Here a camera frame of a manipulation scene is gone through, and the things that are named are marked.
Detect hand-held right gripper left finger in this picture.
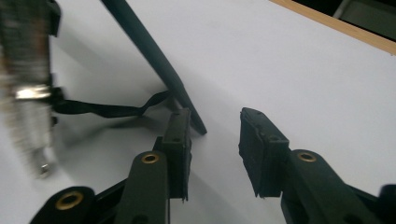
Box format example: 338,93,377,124
113,107,192,224

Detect white table cover board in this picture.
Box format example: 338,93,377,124
0,0,396,224

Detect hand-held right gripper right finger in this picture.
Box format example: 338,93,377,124
238,106,384,224

